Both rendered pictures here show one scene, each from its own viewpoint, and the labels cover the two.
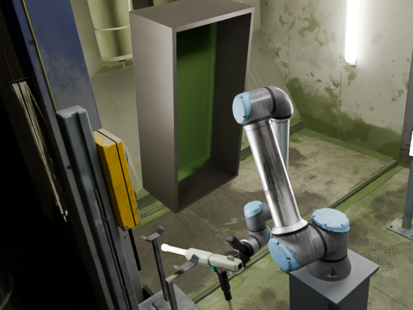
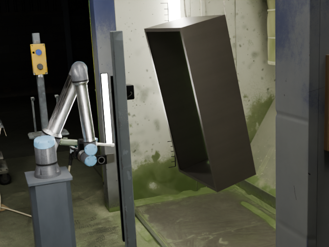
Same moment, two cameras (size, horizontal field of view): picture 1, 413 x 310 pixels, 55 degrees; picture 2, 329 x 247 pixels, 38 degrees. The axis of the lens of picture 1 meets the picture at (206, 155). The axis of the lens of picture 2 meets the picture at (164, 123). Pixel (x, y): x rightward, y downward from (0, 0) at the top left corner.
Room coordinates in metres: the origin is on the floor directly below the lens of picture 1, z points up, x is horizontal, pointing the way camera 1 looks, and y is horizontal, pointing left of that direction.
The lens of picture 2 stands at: (3.01, -3.45, 1.66)
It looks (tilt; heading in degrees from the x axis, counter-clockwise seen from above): 12 degrees down; 105
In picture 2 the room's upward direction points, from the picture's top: 3 degrees counter-clockwise
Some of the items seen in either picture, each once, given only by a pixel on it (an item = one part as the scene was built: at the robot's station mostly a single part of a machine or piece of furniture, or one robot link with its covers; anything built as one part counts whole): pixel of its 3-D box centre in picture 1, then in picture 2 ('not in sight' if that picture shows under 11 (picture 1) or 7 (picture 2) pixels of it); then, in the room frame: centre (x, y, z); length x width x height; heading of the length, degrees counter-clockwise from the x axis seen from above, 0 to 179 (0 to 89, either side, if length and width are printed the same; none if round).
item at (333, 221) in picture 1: (328, 232); (45, 149); (1.32, -0.47, 0.83); 0.17 x 0.15 x 0.18; 113
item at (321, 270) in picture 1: (329, 256); (47, 167); (1.32, -0.48, 0.69); 0.19 x 0.19 x 0.10
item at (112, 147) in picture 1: (112, 180); (38, 59); (0.94, 0.26, 1.42); 0.12 x 0.06 x 0.26; 35
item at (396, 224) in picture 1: (406, 227); not in sight; (2.25, -1.37, 0.01); 0.20 x 0.20 x 0.01; 35
